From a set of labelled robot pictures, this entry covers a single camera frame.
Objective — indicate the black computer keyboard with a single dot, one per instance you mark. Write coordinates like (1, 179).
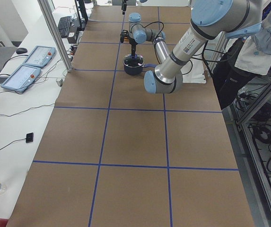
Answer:
(64, 26)

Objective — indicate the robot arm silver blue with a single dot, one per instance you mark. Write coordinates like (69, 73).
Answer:
(237, 18)

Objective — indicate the dark blue saucepan purple handle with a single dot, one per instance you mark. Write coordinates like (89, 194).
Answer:
(137, 70)

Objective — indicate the glass pot lid purple knob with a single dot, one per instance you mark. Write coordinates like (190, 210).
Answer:
(128, 61)

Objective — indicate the upper teach pendant tablet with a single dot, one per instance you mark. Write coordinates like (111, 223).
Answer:
(40, 56)

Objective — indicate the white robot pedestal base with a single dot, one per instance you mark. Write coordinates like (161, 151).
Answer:
(193, 72)

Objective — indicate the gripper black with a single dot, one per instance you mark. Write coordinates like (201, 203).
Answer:
(133, 44)

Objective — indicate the small black square device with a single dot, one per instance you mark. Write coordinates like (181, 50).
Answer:
(29, 137)

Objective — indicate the black computer mouse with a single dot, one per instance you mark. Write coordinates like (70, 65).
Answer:
(21, 50)

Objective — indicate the person in white shirt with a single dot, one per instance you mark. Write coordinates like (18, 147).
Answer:
(245, 59)

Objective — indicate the lower teach pendant tablet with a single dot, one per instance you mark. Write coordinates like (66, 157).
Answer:
(22, 78)

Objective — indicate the teach pendant tablet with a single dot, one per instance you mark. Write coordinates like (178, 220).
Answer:
(22, 78)
(40, 56)

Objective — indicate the aluminium frame post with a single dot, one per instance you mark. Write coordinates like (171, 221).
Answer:
(48, 16)

